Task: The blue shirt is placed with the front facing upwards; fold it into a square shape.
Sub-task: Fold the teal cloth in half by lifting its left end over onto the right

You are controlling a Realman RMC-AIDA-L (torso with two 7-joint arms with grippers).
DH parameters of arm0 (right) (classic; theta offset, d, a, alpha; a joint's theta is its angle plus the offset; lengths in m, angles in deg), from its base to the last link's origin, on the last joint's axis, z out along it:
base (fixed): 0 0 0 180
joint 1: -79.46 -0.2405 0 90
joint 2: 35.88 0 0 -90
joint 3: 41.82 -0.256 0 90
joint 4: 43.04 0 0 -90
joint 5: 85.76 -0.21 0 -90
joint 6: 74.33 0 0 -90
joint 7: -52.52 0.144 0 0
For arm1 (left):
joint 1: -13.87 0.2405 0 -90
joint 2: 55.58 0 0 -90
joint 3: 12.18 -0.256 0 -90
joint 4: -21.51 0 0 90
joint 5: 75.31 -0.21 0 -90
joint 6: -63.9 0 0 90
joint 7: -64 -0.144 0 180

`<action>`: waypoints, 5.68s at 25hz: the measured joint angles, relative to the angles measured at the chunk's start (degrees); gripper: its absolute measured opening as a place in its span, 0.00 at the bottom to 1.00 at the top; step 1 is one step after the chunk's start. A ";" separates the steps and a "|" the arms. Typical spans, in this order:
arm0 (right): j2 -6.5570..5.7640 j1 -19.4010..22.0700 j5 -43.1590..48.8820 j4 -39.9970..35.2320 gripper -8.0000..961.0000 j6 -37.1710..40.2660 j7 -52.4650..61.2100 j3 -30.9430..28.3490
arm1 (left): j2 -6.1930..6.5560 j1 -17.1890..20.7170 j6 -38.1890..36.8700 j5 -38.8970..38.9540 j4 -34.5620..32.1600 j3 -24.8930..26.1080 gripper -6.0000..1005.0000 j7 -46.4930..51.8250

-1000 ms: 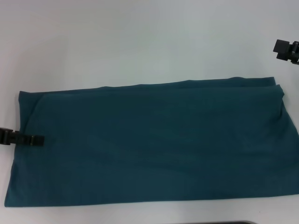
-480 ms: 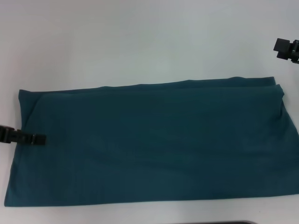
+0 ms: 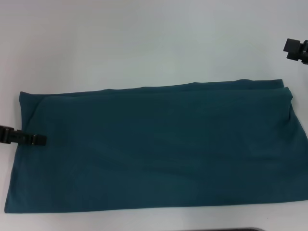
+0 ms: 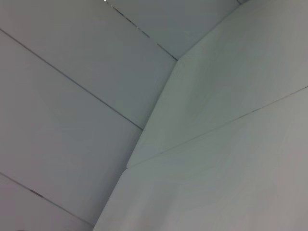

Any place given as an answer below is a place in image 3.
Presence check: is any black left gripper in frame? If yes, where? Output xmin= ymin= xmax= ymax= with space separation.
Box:
xmin=0 ymin=125 xmax=48 ymax=146

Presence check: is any teal FREE print t-shirt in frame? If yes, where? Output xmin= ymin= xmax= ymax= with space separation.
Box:
xmin=4 ymin=78 xmax=308 ymax=214

